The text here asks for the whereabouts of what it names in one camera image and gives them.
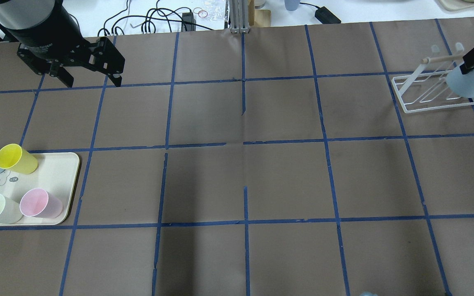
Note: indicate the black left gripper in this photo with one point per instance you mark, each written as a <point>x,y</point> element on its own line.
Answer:
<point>35,25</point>

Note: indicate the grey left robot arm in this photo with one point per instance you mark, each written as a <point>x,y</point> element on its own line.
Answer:
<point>34,20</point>

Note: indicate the yellow plastic cup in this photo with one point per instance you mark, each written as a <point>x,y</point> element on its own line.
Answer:
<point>15,158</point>

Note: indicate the pink plastic cup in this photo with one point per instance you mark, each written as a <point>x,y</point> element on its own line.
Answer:
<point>40,203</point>

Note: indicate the cream plastic tray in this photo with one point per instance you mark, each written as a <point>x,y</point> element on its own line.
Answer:
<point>57,173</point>

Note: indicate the black power adapter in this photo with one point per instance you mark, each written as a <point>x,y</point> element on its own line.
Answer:
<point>324,16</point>

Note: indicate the white wire cup rack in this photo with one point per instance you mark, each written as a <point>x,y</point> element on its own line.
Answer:
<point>426,89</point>

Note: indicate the aluminium frame post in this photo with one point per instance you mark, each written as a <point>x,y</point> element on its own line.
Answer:
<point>238,19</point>

